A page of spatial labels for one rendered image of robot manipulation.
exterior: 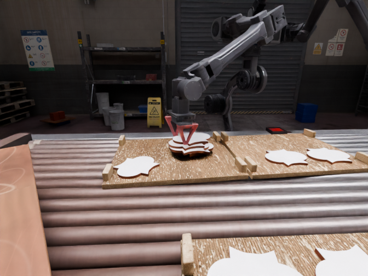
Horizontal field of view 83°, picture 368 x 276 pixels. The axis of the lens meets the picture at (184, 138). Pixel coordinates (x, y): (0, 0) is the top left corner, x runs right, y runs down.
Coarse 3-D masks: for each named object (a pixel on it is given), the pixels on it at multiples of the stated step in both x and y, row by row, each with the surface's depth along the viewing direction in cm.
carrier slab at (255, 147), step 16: (224, 144) 86; (240, 144) 84; (256, 144) 84; (272, 144) 84; (288, 144) 84; (304, 144) 84; (320, 144) 84; (256, 160) 69; (352, 160) 69; (256, 176) 61; (272, 176) 61; (288, 176) 62
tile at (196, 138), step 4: (176, 136) 76; (180, 136) 76; (192, 136) 76; (196, 136) 76; (200, 136) 76; (204, 136) 76; (208, 136) 76; (172, 140) 74; (176, 140) 72; (180, 140) 72; (192, 140) 72; (196, 140) 72; (200, 140) 72; (204, 140) 72; (208, 140) 75; (188, 144) 69; (192, 144) 70
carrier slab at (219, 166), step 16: (128, 144) 84; (144, 144) 84; (160, 144) 84; (112, 160) 69; (160, 160) 69; (176, 160) 69; (192, 160) 69; (208, 160) 69; (224, 160) 69; (112, 176) 59; (144, 176) 59; (160, 176) 59; (176, 176) 59; (192, 176) 59; (208, 176) 59; (224, 176) 60; (240, 176) 60
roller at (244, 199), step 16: (288, 192) 55; (304, 192) 55; (320, 192) 55; (336, 192) 55; (352, 192) 55; (48, 208) 50; (64, 208) 50; (80, 208) 50; (96, 208) 51; (112, 208) 51; (128, 208) 51; (144, 208) 51; (160, 208) 51
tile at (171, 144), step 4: (172, 144) 71; (176, 144) 71; (180, 144) 71; (196, 144) 71; (200, 144) 71; (204, 144) 73; (176, 148) 70; (180, 148) 70; (184, 148) 68; (188, 148) 69; (192, 148) 70
